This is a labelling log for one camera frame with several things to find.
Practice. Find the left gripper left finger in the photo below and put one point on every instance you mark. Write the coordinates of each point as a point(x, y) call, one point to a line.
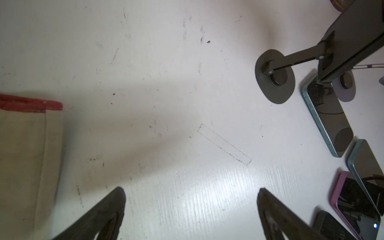
point(102, 222)

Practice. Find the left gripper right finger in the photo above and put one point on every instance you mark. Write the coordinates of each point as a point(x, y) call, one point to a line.
point(279, 222)

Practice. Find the black phone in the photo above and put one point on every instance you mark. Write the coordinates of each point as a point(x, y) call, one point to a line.
point(329, 116)
point(355, 35)
point(355, 208)
point(364, 166)
point(327, 226)

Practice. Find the phone stand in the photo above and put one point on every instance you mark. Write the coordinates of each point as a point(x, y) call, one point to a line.
point(274, 72)
point(345, 86)
point(341, 5)

